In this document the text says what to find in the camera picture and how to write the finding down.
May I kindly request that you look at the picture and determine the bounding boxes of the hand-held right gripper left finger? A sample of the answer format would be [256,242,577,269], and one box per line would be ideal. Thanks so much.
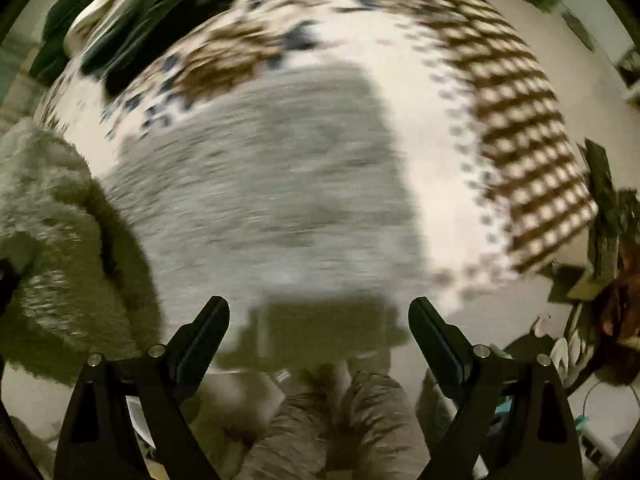
[54,296,231,480]

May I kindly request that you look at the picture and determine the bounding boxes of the grey fleece pants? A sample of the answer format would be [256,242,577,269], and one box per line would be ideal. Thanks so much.
[0,62,426,376]

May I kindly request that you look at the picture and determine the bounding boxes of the bed with floral cover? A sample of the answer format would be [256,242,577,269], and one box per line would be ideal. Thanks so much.
[30,0,601,311]

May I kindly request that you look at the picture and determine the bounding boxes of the cardboard piece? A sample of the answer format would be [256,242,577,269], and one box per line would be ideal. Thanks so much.
[550,260,603,306]

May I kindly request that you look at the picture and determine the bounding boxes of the dark green blanket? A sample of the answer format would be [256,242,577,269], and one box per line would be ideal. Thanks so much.
[30,0,261,96]

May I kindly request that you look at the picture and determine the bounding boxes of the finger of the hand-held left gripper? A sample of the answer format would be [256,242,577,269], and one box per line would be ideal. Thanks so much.
[0,259,21,318]

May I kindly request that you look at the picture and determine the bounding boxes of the person's legs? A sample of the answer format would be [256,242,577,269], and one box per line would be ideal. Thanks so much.
[235,355,431,480]

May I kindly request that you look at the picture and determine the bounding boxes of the reddish brown object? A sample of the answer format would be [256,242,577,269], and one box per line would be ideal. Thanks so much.
[597,255,640,386]

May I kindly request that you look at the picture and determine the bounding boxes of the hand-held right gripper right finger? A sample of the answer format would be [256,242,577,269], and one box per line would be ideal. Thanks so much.
[408,296,585,480]

